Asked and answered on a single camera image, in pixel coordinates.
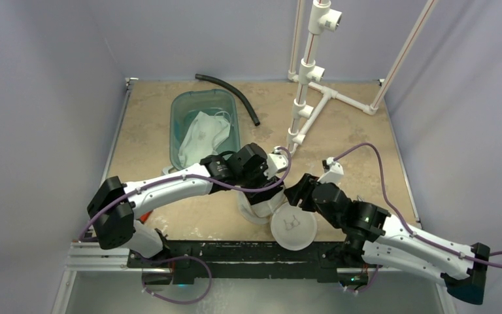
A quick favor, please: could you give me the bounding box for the pale mint white bra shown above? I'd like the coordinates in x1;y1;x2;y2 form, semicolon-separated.
178;111;231;167

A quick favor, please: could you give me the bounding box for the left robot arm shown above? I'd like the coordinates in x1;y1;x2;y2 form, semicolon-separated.
85;143;292;268

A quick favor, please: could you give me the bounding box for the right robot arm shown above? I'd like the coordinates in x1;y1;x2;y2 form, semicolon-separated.
284;173;490;305

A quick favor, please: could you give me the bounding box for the teal transparent plastic tub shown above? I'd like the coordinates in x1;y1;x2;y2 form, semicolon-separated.
170;89;241;169

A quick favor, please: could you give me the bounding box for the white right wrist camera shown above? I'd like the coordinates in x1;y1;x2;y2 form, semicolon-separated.
317;157;344;184

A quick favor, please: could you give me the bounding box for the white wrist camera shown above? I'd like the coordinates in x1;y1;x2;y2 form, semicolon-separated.
264;147;289;179
317;157;344;184

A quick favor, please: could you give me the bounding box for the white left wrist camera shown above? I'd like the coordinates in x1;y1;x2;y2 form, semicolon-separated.
264;147;289;179

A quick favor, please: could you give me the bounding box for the black rubber hose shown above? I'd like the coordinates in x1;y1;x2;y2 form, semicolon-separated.
194;73;261;128

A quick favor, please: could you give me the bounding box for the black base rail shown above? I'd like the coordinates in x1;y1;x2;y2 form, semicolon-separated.
127;240;375;287

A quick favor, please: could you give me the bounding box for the white PVC pipe frame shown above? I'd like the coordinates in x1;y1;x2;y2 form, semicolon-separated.
286;1;438;154

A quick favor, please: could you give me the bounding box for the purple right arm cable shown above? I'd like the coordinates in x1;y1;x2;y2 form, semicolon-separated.
331;143;502;271

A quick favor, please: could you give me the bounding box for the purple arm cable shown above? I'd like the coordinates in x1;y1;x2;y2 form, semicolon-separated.
77;146;293;243
331;143;502;271

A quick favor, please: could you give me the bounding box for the red handled adjustable wrench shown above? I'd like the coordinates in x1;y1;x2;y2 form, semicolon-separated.
137;212;152;224

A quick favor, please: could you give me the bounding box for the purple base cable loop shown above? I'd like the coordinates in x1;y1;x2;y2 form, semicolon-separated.
141;255;213;305

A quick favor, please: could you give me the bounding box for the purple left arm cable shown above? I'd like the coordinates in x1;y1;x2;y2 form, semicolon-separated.
77;146;293;243

